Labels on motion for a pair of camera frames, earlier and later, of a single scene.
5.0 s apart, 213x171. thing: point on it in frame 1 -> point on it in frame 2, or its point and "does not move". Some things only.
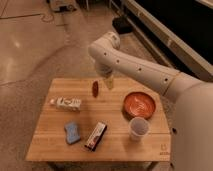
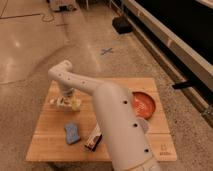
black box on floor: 122,25 does not move
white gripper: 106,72 -> 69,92
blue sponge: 72,132 does not move
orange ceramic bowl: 139,104 does not move
